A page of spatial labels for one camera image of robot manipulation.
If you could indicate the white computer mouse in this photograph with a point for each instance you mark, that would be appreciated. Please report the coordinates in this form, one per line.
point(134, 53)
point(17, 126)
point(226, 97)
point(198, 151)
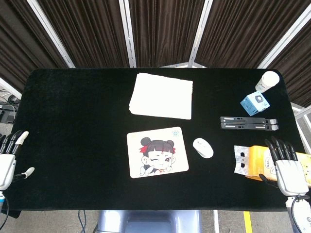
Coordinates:
point(202, 148)

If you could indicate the black velvet table cloth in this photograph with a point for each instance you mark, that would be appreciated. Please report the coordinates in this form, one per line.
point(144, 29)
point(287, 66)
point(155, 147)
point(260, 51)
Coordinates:
point(73, 121)

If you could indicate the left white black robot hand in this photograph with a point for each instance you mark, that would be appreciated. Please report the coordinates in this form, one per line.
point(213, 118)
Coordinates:
point(7, 167)

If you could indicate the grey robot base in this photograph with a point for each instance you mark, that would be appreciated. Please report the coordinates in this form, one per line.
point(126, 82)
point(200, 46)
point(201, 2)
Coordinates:
point(145, 221)

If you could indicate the white folded cloth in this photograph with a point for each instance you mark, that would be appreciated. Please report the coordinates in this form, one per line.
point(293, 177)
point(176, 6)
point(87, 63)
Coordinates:
point(161, 97)

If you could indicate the white frame post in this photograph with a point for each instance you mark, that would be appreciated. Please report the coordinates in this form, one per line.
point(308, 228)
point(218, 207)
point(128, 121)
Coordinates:
point(9, 87)
point(127, 34)
point(51, 34)
point(284, 36)
point(199, 34)
point(301, 111)

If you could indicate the white small bottle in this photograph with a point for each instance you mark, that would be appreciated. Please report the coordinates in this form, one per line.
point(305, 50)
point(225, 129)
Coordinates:
point(267, 81)

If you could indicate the cartoon girl mouse pad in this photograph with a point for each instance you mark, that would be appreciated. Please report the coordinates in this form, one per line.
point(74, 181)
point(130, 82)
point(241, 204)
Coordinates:
point(158, 155)

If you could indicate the dark brown curtain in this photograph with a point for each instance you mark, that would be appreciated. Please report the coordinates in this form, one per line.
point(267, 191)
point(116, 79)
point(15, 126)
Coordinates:
point(165, 31)
point(92, 31)
point(298, 60)
point(19, 36)
point(243, 31)

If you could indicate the black folding laptop stand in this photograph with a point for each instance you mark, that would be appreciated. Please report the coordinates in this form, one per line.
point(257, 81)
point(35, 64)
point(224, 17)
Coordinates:
point(255, 119)

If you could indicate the black power strip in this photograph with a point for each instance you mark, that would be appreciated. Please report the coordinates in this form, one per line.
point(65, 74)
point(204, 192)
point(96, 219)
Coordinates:
point(7, 115)

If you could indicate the white table leg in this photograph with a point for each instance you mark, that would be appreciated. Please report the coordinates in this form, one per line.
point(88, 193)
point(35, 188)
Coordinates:
point(216, 222)

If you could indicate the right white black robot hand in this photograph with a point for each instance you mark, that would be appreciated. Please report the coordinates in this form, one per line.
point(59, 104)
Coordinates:
point(291, 177)

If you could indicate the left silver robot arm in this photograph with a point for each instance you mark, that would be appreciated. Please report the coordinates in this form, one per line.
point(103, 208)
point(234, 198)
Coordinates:
point(1, 199)

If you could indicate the orange snack bag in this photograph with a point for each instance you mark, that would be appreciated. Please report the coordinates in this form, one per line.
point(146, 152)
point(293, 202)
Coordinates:
point(255, 155)

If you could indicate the light blue cube box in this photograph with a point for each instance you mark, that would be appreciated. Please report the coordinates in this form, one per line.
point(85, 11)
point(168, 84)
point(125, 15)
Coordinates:
point(252, 104)

